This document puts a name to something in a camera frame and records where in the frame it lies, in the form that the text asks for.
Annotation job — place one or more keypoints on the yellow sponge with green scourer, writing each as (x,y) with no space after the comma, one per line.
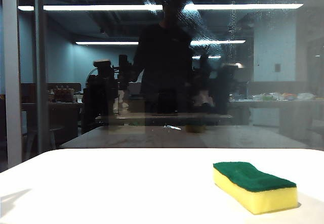
(255,191)

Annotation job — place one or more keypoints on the large glass window pane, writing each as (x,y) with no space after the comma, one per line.
(152,57)

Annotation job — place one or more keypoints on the grey vertical pillar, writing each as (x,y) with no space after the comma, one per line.
(41,82)

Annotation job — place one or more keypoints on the white window frame post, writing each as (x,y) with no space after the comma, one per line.
(12,82)

